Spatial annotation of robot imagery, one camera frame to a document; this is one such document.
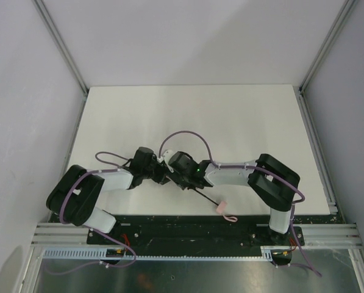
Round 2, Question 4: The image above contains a pink folding umbrella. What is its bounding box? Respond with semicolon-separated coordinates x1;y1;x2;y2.
190;189;238;223

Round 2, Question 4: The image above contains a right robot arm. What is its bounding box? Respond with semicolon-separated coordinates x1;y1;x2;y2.
162;150;301;234

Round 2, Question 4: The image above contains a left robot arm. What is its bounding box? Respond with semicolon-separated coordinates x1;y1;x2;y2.
46;147;169;233

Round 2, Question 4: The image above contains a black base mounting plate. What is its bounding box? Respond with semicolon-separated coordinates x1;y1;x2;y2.
87;215;305;256

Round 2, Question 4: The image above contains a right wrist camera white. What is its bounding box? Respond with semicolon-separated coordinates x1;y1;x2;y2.
157;150;175;173

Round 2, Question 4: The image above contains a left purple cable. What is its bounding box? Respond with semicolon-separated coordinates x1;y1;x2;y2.
44;151;138;274

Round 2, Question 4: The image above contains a purple cable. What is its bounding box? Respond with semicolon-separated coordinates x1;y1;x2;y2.
159;130;323;278
44;151;138;274

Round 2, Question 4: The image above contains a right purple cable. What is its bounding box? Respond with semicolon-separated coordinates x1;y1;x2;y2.
159;130;323;278

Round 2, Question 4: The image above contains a grey cable duct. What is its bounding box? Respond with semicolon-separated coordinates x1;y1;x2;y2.
43;248;280;262

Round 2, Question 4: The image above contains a right aluminium frame post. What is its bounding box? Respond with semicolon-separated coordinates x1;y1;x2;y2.
299;0;359;94

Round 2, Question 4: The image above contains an aluminium frame post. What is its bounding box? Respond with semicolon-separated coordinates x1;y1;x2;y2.
32;0;89;96
299;0;359;94

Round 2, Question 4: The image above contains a left aluminium frame post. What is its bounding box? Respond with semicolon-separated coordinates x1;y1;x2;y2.
32;0;89;96

